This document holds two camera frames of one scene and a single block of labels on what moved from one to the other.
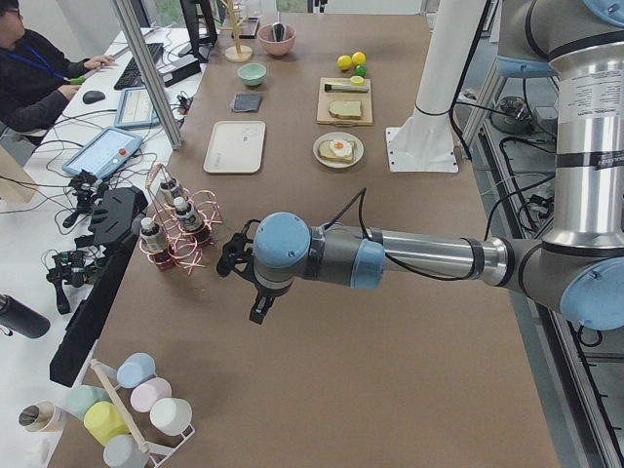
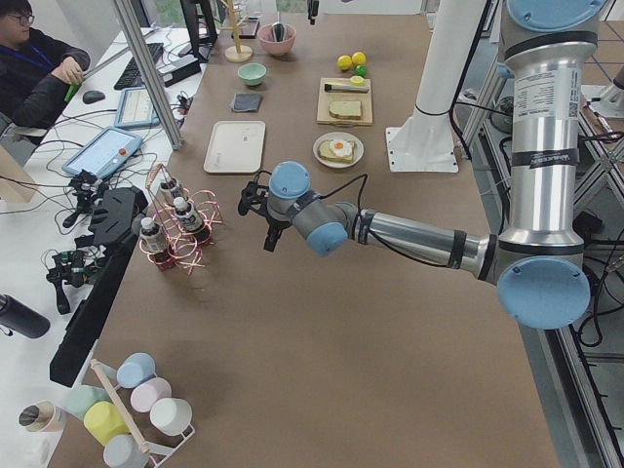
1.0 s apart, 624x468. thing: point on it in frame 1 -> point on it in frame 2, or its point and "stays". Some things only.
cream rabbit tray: (236, 147) stays
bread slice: (347, 109) stays
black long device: (115, 221) stays
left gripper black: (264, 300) -> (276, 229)
